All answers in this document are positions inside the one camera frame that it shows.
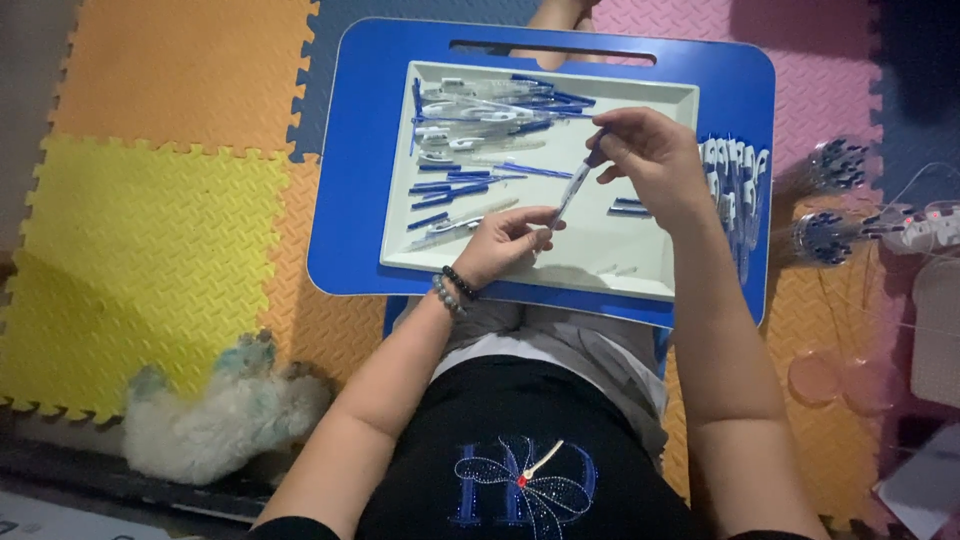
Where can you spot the black floor strip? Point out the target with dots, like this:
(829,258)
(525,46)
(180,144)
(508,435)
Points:
(75,469)

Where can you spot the printed white paper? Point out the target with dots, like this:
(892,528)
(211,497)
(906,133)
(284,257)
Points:
(67,521)

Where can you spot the grey-blue foam mat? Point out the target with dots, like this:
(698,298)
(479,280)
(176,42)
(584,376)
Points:
(322,75)

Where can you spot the white textured box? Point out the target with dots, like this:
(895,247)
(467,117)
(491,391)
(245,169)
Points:
(937,330)

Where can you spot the white paper sheet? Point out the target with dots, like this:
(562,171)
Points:
(926,487)

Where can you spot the yellow foam mat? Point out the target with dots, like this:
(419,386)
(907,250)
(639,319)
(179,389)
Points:
(135,270)

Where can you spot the dark blue foam mat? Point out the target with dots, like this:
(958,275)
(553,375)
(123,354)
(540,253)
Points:
(919,82)

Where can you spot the person's right hand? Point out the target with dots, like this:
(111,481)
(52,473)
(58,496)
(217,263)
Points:
(656,165)

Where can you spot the white plastic tray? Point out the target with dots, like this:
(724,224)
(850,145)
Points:
(600,247)

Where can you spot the pile of clear pen barrels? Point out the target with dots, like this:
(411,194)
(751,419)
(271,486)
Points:
(480,112)

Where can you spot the row of assembled pens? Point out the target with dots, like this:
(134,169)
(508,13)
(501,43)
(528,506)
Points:
(731,187)

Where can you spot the clear pen barrel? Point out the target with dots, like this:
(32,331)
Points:
(442,236)
(491,208)

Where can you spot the person's leg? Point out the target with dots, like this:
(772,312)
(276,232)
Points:
(559,26)

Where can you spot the small clear pen piece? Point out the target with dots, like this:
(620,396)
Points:
(606,268)
(626,271)

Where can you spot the blue lap table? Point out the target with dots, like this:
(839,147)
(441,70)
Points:
(352,187)

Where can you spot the clear round lid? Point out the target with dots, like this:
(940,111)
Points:
(870,386)
(814,379)

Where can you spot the person's left hand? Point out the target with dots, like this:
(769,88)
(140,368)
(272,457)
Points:
(495,247)

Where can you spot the pile of blue pen refills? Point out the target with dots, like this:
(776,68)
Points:
(457,187)

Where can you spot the orange foam mat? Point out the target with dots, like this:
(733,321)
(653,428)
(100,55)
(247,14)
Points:
(180,67)
(322,330)
(825,450)

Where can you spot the clear pen with blue grip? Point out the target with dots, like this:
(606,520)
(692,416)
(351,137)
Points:
(576,182)

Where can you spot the person's grey shorts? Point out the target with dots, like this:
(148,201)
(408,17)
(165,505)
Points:
(570,345)

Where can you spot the blue pen cap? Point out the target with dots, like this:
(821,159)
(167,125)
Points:
(628,201)
(628,211)

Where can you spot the person's black printed shirt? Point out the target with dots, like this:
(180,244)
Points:
(517,450)

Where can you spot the clear cup of pens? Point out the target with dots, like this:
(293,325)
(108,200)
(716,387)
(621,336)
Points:
(836,165)
(821,238)

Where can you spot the white power strip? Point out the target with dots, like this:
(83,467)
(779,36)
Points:
(922,229)

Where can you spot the white fluffy dog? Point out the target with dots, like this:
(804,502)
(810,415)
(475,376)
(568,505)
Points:
(217,420)

